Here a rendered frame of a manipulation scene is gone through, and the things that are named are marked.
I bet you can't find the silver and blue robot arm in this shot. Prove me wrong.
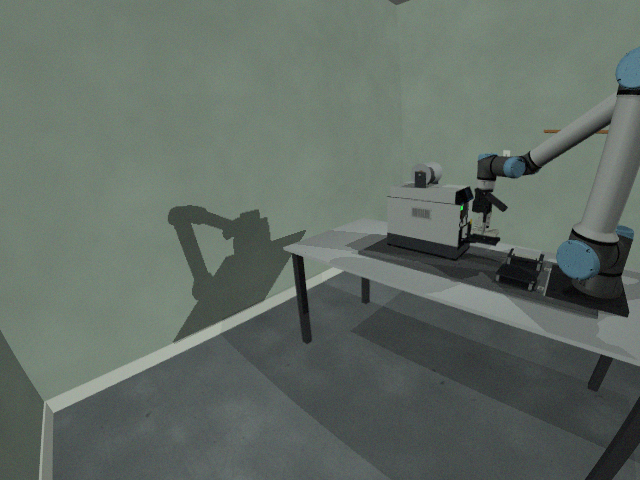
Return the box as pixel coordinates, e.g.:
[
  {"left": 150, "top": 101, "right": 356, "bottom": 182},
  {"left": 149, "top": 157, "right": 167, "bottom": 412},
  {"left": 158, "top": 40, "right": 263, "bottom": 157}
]
[{"left": 476, "top": 47, "right": 640, "bottom": 299}]

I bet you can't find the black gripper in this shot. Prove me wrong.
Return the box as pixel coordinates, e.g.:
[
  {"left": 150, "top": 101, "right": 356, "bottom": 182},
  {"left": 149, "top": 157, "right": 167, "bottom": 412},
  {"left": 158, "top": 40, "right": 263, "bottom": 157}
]
[{"left": 472, "top": 188, "right": 493, "bottom": 235}]

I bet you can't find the grey cylinder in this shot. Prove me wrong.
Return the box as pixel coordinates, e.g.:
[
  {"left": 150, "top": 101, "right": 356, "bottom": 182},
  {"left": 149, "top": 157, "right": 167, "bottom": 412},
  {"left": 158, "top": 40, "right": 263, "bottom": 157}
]
[{"left": 411, "top": 162, "right": 443, "bottom": 184}]

